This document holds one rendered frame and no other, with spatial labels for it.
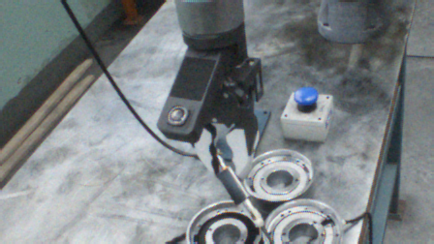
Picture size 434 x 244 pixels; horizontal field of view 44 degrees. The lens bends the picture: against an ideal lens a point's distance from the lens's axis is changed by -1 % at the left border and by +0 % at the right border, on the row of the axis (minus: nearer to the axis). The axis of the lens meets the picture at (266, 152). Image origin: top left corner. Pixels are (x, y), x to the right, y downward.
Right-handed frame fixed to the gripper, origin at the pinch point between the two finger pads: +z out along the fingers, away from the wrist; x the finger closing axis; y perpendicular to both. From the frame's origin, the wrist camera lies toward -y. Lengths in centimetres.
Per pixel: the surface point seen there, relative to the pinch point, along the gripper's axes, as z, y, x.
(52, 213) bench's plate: 10.7, -3.6, 29.8
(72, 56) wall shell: 68, 149, 157
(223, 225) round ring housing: 7.4, -2.1, 0.6
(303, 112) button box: 2.5, 20.8, -4.5
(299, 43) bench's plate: 3.4, 48.3, 4.3
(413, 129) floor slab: 73, 127, -14
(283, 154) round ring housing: 4.9, 12.2, -3.7
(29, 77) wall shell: 63, 118, 157
